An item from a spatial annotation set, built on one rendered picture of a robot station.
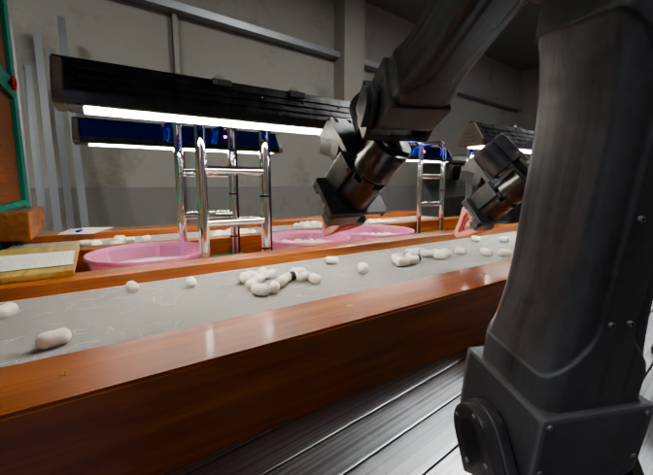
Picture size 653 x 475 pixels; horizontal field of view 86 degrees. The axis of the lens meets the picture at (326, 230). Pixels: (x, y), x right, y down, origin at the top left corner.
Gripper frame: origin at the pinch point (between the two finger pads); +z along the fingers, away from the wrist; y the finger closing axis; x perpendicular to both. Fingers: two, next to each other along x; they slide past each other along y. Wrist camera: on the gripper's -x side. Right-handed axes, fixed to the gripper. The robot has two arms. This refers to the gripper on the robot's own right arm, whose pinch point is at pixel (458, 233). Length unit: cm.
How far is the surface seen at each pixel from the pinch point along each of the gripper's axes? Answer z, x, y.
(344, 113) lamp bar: -7.9, -27.8, 24.3
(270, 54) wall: 128, -287, -85
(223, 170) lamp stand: 13, -30, 45
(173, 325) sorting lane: 4, 7, 62
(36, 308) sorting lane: 18, -6, 79
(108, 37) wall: 130, -266, 52
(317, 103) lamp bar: -8.1, -29.4, 30.6
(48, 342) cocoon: 4, 6, 76
